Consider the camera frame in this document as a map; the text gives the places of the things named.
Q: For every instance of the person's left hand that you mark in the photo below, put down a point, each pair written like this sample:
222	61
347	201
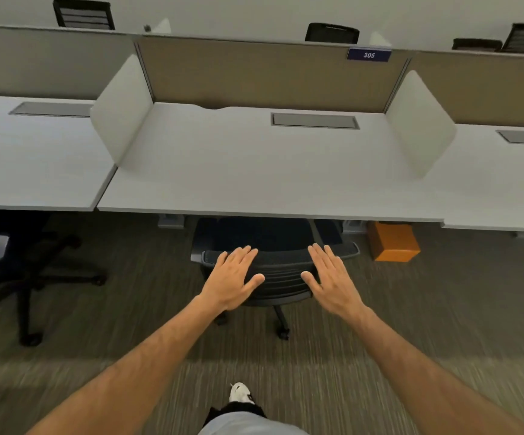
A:
228	280

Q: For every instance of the person's right hand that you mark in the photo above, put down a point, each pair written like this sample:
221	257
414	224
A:
334	289

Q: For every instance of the person's left little finger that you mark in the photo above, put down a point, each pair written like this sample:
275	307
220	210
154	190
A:
221	262

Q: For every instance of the person's right thumb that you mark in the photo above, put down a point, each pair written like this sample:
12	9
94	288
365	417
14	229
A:
309	281

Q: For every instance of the person's left thumb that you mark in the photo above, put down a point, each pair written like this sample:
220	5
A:
255	283

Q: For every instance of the person's left middle finger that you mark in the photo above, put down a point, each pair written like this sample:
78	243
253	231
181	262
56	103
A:
242	257

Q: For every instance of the person's right little finger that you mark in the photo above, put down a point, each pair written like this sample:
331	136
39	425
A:
340	267

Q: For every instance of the person's right middle finger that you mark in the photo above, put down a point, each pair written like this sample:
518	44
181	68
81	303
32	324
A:
323	256

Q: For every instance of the person's left forearm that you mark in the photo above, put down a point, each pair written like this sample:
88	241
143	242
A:
126	380

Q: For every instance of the person's right forearm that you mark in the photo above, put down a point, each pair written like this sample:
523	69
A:
425	380

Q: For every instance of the black mesh office chair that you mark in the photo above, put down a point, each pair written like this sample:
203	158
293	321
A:
280	267

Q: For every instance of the orange cardboard box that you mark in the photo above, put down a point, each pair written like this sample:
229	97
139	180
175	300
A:
393	244

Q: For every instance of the white shoe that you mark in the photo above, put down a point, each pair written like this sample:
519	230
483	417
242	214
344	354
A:
240	393

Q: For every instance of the black sock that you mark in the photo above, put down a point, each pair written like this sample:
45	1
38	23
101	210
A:
237	408

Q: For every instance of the grey shorts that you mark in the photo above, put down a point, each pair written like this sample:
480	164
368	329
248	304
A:
250	424

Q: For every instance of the white desk side screen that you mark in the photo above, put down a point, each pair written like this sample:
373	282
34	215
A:
420	126
121	108

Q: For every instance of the beige partition panel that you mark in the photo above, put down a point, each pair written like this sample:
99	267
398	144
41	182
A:
484	90
266	76
40	63

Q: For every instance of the black office chair with armrest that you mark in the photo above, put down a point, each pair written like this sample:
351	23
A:
22	276

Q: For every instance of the blue desk label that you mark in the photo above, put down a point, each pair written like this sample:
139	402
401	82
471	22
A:
369	54

